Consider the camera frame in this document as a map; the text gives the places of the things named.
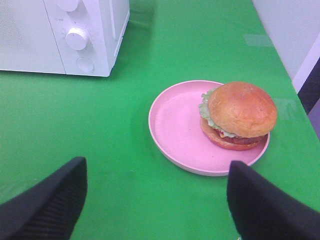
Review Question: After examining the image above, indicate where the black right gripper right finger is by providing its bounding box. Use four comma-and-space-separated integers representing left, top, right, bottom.
226, 160, 320, 240

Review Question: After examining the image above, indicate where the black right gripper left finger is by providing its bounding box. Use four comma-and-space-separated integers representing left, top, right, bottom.
0, 156, 88, 240

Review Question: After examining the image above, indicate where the burger with lettuce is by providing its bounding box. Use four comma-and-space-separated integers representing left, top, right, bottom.
198, 81, 278, 151

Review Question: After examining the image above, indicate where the pink round plate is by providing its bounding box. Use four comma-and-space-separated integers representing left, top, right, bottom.
148, 80, 270, 177

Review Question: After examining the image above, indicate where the round microwave door button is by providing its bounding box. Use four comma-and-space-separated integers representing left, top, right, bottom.
76, 57, 95, 73

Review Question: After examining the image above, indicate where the white lower microwave knob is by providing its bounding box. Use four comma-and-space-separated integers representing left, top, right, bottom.
65, 27, 89, 51

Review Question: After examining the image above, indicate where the white microwave knob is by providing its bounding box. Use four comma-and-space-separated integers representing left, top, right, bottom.
55, 0, 79, 12
65, 27, 89, 51

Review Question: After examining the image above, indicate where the white microwave oven body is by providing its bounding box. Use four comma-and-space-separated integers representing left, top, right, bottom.
44, 0, 130, 77

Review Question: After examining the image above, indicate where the white upper microwave knob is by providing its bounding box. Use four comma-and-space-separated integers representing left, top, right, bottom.
55, 0, 79, 12

